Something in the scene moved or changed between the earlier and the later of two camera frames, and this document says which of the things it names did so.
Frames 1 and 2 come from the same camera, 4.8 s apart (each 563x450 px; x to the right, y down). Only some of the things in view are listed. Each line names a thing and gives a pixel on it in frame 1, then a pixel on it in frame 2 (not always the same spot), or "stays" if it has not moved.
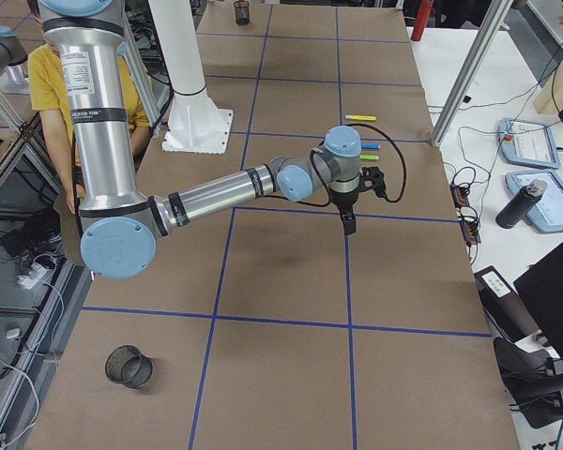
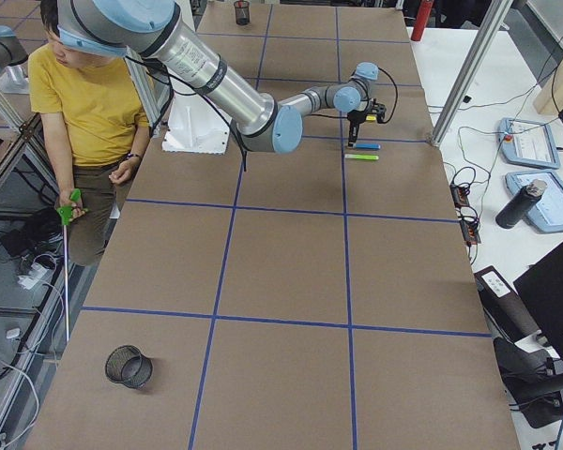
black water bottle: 521,203 stays
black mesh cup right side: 127,366 stays
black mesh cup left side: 242,12 stays
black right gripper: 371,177 to 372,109
